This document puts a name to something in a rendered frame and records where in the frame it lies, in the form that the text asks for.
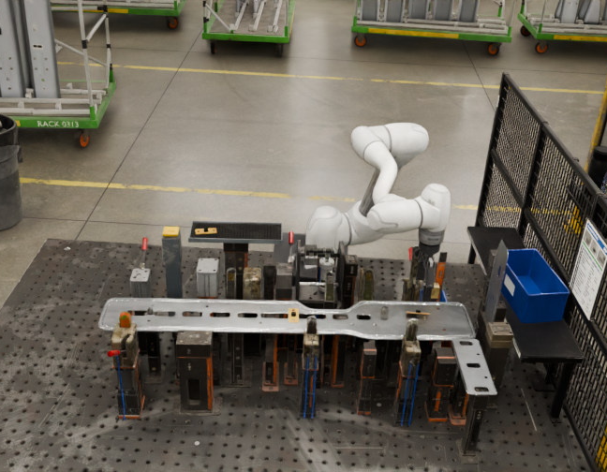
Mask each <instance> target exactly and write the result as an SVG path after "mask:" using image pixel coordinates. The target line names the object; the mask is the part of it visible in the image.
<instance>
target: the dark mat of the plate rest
mask: <svg viewBox="0 0 607 472"><path fill-rule="evenodd" d="M204 228H208V229H213V228H216V233H211V234H196V231H195V229H204ZM190 238H217V239H260V240H281V225H271V224H230V223H193V225H192V229H191V233H190Z"/></svg>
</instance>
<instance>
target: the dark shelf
mask: <svg viewBox="0 0 607 472"><path fill-rule="evenodd" d="M466 232H467V234H468V237H469V239H470V241H471V243H472V245H473V248H474V250H475V253H476V255H477V257H478V260H479V262H480V265H481V267H482V270H483V272H484V275H487V274H486V272H487V267H488V262H489V261H488V260H489V256H490V251H491V250H497V249H498V246H499V244H500V241H501V239H502V240H503V242H504V244H505V245H506V247H507V249H508V250H512V249H526V246H525V245H524V243H523V241H522V239H521V237H520V235H519V233H518V231H517V229H516V228H504V227H467V231H466ZM499 300H500V301H504V303H505V305H506V307H507V311H506V316H505V319H504V322H509V324H510V326H511V330H512V332H513V345H514V347H515V349H516V352H517V354H518V357H519V359H520V361H521V362H546V363H583V360H584V356H583V354H582V352H581V350H580V348H579V347H578V345H577V343H576V342H575V340H574V338H573V336H572V334H571V332H570V329H569V327H568V326H567V324H566V322H565V320H564V318H563V317H562V320H561V321H549V322H535V323H522V322H521V321H520V319H519V318H518V316H516V314H515V313H514V311H513V310H512V308H511V306H510V304H509V303H508V301H507V300H506V298H505V297H504V295H503V294H502V292H501V291H500V296H499Z"/></svg>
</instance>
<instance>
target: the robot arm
mask: <svg viewBox="0 0 607 472"><path fill-rule="evenodd" d="M428 141H429V138H428V134H427V131H426V130H425V129H424V128H423V127H422V126H421V125H416V124H412V123H397V124H389V125H380V126H370V127H367V126H359V127H356V128H355V129H354V130H353V131H352V133H351V145H352V148H353V149H354V151H355V153H356V154H357V155H358V156H359V157H360V158H361V159H362V160H364V161H365V162H367V163H368V164H370V165H372V166H374V167H375V168H376V169H375V171H374V174H373V176H372V178H371V181H370V183H369V185H368V186H367V189H366V191H365V193H364V196H363V199H362V200H361V201H358V202H357V203H355V205H354V206H353V207H352V208H351V209H349V210H348V212H347V213H344V214H341V213H340V212H339V211H338V210H337V209H335V208H334V207H331V206H321V207H319V208H317V209H316V210H315V211H314V212H313V213H312V215H311V216H310V219H309V221H308V225H307V230H306V238H305V244H316V245H317V248H323V247H325V248H331V247H333V249H334V253H335V254H338V245H339V241H343V242H344V246H346V245H354V244H362V243H371V242H374V241H376V240H378V239H380V238H381V237H383V236H384V235H385V234H394V233H401V232H406V231H410V230H413V229H419V234H418V238H419V250H420V253H419V255H418V260H419V261H418V262H419V263H418V269H417V275H416V280H424V276H425V285H424V286H423V293H422V302H430V301H431V294H432V288H434V278H435V264H436V262H435V261H434V260H435V257H434V254H436V253H438V252H439V249H440V244H441V243H442V242H443V238H444V232H445V227H446V224H447V223H448V220H449V216H450V210H451V194H450V191H449V190H448V188H447V187H445V186H444V185H442V184H429V185H428V186H426V187H425V188H424V190H423V191H422V195H421V196H419V197H417V198H415V199H405V198H401V197H398V196H396V195H394V194H390V192H391V190H392V186H393V184H394V182H395V180H396V178H397V176H398V174H399V172H400V170H401V168H402V167H403V166H405V165H406V164H407V163H408V162H409V161H410V160H411V159H413V158H414V157H415V156H416V155H419V154H421V153H422V152H423V151H424V150H425V149H426V148H427V145H428ZM426 265H427V266H426Z"/></svg>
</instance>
